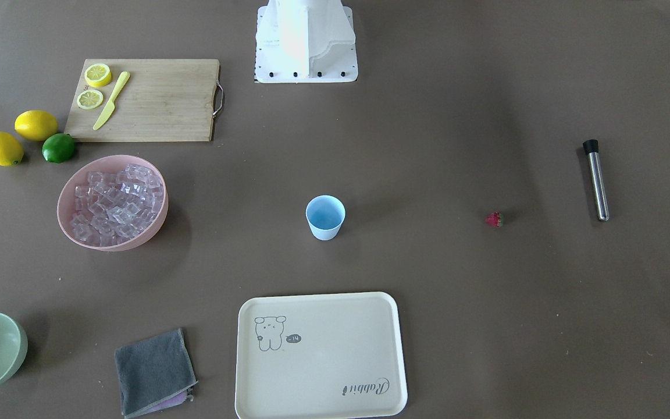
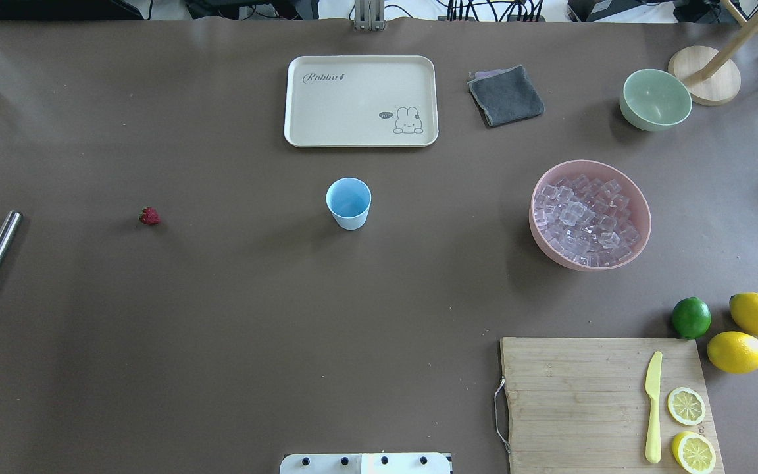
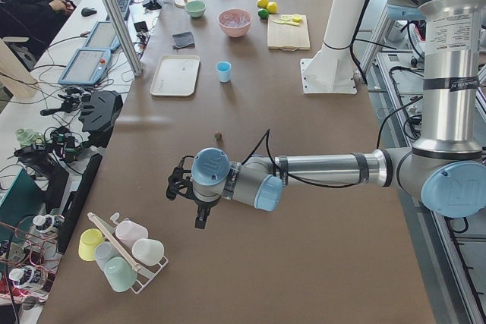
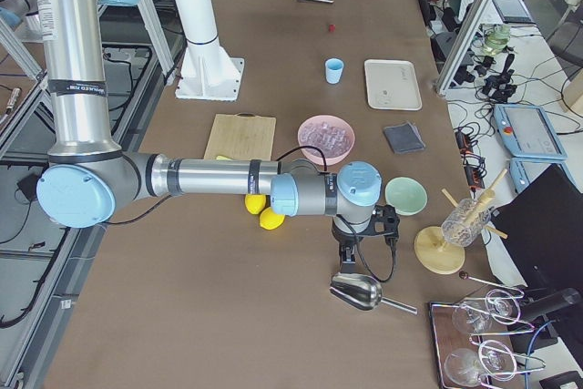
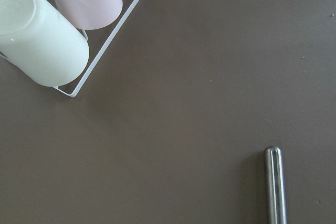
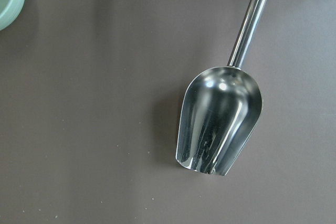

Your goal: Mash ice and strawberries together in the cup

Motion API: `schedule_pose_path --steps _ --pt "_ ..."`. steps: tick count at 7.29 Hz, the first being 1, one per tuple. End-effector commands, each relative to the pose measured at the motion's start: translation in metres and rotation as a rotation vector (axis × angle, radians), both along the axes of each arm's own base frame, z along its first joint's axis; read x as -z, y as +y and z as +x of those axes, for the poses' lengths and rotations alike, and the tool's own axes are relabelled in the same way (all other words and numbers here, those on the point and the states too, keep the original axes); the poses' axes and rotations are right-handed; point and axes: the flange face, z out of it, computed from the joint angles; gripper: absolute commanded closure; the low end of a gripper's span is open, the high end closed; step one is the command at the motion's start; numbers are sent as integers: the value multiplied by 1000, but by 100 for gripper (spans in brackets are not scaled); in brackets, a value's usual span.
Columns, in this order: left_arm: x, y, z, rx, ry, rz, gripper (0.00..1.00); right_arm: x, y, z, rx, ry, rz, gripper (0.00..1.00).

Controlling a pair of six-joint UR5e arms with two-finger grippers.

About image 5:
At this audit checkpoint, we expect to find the white wire cup rack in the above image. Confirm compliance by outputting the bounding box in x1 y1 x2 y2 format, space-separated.
0 0 154 97

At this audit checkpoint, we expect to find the steel muddler rod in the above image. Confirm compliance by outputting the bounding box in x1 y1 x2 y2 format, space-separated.
264 146 288 224

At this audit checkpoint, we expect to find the white plastic cup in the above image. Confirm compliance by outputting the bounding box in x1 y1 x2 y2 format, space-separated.
1 0 89 87

